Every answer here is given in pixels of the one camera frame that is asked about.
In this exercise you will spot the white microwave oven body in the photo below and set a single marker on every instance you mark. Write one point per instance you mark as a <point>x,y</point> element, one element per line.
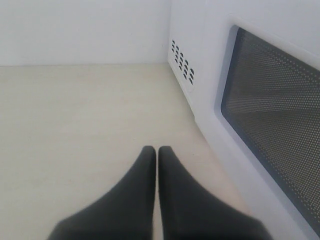
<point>201,42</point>

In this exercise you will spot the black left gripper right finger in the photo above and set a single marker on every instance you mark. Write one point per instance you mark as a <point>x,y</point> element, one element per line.
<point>190,212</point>

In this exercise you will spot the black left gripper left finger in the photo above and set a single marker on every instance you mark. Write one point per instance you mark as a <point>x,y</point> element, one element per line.
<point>123,213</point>

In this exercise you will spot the white microwave door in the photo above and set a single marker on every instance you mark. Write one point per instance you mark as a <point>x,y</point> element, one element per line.
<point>258,105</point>

